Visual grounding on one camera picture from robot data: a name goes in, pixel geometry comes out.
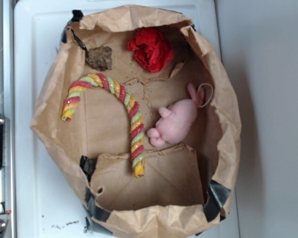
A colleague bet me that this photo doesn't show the brown paper bag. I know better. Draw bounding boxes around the brown paper bag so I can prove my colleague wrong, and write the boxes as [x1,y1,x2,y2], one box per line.
[31,5,241,238]

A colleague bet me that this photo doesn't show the brown rough rock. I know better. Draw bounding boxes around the brown rough rock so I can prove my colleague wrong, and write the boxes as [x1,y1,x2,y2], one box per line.
[85,46,112,71]

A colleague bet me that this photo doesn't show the aluminium frame rail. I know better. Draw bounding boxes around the aluminium frame rail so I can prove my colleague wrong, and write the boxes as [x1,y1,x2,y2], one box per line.
[0,0,17,238]

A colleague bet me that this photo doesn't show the red crumpled paper ball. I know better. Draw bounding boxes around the red crumpled paper ball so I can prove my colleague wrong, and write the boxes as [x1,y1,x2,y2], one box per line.
[128,27,174,72]

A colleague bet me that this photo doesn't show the pink plush bunny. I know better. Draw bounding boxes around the pink plush bunny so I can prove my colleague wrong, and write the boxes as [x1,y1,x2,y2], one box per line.
[147,83,214,147]

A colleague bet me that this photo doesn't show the twisted multicolour candy cane toy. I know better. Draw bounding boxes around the twisted multicolour candy cane toy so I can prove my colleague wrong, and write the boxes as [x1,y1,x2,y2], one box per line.
[61,73,145,178]

